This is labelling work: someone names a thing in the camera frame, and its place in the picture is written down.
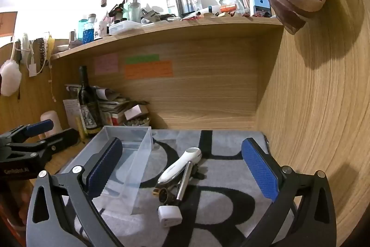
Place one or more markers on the orange tube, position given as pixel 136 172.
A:
pixel 228 8

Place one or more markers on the clear plastic storage box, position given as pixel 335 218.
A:
pixel 134 154

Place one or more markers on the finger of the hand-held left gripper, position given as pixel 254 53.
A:
pixel 57 142
pixel 40 126

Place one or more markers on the black and white lace ribbon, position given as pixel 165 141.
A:
pixel 41 50

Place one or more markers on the green pump bottle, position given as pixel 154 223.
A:
pixel 127 8

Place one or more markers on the yellow ribbon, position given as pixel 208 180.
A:
pixel 51 44

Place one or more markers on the blue pencil sharpener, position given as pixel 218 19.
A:
pixel 261 4

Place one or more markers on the stack of books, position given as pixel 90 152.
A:
pixel 112 108

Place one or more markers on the glass bowl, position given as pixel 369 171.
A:
pixel 231 1

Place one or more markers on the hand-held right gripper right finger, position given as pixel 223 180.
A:
pixel 260 169

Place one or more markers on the clear slim bottle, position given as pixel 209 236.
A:
pixel 170 4

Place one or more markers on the green sticky note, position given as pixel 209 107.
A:
pixel 141 59

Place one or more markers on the white charger plug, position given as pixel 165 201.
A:
pixel 169 215

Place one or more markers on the white and blue tube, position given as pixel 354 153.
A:
pixel 214 9

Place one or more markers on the dark wine bottle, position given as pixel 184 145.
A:
pixel 89 108

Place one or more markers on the white and metal can opener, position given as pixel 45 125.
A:
pixel 179 167

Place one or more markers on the white printed cup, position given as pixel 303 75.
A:
pixel 103 29

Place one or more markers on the small white bowl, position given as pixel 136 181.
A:
pixel 138 122

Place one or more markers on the small white box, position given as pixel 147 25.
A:
pixel 135 112

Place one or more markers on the pink sticky note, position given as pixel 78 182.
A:
pixel 106 64

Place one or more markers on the black adapter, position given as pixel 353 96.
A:
pixel 165 197

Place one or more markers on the white paper card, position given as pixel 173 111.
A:
pixel 70 111

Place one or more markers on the small brown wall ornament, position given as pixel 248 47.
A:
pixel 104 0

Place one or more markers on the grey mat with black letters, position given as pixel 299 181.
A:
pixel 231 174

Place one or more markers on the orange sticky note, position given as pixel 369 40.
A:
pixel 149 70

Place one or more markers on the blue liquid bottle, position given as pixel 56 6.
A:
pixel 88 34

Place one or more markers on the white fluffy puff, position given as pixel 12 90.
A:
pixel 10 77

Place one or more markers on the teal small bottle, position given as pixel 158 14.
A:
pixel 81 28

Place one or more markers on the pink mug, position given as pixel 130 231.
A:
pixel 50 114

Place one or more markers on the pile of dark cosmetics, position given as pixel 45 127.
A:
pixel 115 13

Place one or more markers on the pale green glass bottle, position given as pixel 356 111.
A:
pixel 135 11

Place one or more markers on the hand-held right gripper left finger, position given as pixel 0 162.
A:
pixel 104 169

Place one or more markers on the yellow wooden stick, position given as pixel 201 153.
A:
pixel 79 128

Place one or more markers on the clear lidded container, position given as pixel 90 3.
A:
pixel 125 27

